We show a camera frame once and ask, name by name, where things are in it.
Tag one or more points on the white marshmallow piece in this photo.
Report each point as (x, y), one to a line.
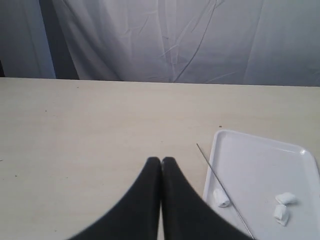
(220, 198)
(281, 214)
(286, 198)

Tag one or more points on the thin metal skewer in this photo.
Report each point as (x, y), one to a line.
(247, 227)

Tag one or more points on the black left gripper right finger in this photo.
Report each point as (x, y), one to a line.
(185, 216)

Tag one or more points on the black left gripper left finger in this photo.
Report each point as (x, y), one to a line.
(136, 215)

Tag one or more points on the white wrinkled backdrop cloth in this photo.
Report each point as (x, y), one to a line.
(246, 42)

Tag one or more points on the white rectangular plastic tray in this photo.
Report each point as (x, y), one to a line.
(254, 170)

